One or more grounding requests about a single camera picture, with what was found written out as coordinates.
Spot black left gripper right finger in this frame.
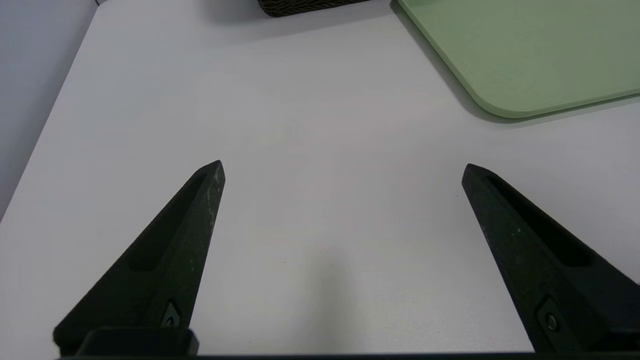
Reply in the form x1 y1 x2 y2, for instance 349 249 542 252
461 163 640 352

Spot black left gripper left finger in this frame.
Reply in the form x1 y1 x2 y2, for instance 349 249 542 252
52 160 227 353

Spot dark brown wicker basket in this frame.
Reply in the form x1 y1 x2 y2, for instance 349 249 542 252
257 0 371 18

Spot light green plastic tray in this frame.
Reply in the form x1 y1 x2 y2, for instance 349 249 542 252
397 0 640 120

